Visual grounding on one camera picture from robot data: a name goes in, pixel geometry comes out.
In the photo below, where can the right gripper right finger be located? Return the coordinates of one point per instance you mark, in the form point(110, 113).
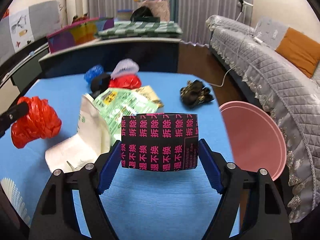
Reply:
point(265, 214)

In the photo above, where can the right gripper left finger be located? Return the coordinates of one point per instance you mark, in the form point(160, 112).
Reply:
point(55, 216)

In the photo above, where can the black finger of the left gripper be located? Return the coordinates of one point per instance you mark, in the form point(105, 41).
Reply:
point(12, 115)

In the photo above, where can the blue plastic bag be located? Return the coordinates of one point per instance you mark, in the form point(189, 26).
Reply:
point(93, 73)

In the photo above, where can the green printed snack bag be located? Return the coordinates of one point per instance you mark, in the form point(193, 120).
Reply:
point(114, 103)

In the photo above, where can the white bubble wrap piece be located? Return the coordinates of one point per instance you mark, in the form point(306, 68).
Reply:
point(125, 67)

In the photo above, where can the black pink-text package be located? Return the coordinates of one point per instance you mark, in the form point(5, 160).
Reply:
point(160, 142)

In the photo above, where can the pink trash bin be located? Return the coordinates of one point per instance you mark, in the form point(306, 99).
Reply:
point(255, 139)

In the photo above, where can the grey covered television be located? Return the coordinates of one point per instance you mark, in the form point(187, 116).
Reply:
point(28, 25)

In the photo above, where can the white paper bag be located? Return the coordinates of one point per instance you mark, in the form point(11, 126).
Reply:
point(92, 139)

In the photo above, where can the black crumpled bag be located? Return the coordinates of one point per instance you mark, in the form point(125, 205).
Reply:
point(99, 84)

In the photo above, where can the colourful box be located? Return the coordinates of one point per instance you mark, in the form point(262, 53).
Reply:
point(78, 33)

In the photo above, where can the small red plastic bag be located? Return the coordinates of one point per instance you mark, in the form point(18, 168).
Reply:
point(130, 81)

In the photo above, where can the grey quilted sofa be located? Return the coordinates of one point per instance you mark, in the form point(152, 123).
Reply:
point(291, 98)

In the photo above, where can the yellow snack wrapper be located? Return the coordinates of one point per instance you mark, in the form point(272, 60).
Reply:
point(150, 94)

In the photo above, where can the black gold wrapper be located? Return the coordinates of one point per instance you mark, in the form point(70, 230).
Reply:
point(195, 93)

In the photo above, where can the stacked blue bowls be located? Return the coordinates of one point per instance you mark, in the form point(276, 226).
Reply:
point(124, 14)

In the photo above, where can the black hat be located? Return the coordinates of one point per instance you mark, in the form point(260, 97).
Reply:
point(144, 14)

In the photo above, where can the green checkered cloth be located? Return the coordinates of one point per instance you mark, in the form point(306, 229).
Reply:
point(124, 29)

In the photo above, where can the orange cushion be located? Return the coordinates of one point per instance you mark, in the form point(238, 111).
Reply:
point(300, 50)

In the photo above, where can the pink woven basket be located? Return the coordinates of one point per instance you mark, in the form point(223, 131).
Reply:
point(159, 8)

